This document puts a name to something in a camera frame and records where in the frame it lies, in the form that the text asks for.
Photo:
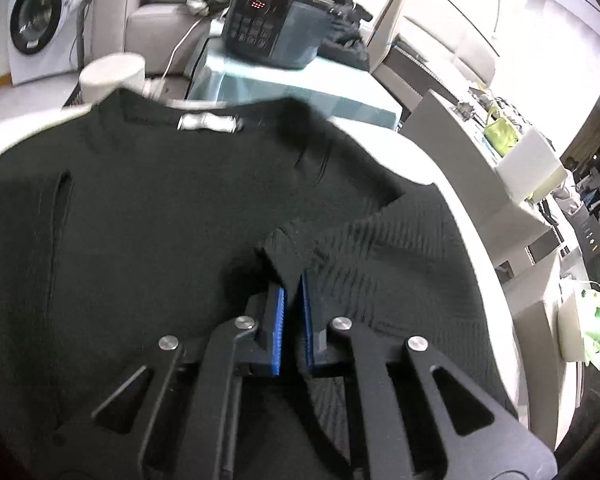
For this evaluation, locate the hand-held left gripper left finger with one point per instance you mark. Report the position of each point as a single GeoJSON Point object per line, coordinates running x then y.
{"type": "Point", "coordinates": [277, 330]}

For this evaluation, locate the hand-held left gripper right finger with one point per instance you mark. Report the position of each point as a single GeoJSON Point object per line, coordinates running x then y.
{"type": "Point", "coordinates": [307, 330]}

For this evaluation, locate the black knit sweater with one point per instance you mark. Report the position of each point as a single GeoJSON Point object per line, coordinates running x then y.
{"type": "Point", "coordinates": [155, 210]}

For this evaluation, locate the pile of black clothes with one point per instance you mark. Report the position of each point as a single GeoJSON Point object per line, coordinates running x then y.
{"type": "Point", "coordinates": [347, 47]}

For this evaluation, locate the silver metallic object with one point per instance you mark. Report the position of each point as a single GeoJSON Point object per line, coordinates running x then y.
{"type": "Point", "coordinates": [207, 123]}

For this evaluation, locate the grey side counter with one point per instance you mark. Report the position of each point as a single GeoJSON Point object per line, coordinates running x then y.
{"type": "Point", "coordinates": [445, 150]}

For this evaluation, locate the yellow-green pouch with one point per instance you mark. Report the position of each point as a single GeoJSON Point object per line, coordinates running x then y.
{"type": "Point", "coordinates": [502, 130]}

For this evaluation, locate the white storage box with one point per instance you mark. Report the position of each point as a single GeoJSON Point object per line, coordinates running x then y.
{"type": "Point", "coordinates": [530, 160]}

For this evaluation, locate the black cardboard box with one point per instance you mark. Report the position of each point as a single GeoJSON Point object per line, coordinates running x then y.
{"type": "Point", "coordinates": [597, 250]}

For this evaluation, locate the white paper cup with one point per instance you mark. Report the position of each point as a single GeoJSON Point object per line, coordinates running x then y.
{"type": "Point", "coordinates": [110, 77]}

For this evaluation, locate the beige chair back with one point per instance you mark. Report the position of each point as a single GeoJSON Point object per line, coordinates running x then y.
{"type": "Point", "coordinates": [387, 30]}

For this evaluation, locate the black keypad device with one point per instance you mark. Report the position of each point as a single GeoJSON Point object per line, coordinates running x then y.
{"type": "Point", "coordinates": [250, 20]}

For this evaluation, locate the white sofa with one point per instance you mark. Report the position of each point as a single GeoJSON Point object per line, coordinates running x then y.
{"type": "Point", "coordinates": [455, 50]}

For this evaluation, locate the grey sofa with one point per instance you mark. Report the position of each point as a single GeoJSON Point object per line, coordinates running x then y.
{"type": "Point", "coordinates": [155, 30]}

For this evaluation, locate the white washing machine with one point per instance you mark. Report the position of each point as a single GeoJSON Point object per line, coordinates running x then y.
{"type": "Point", "coordinates": [35, 20]}

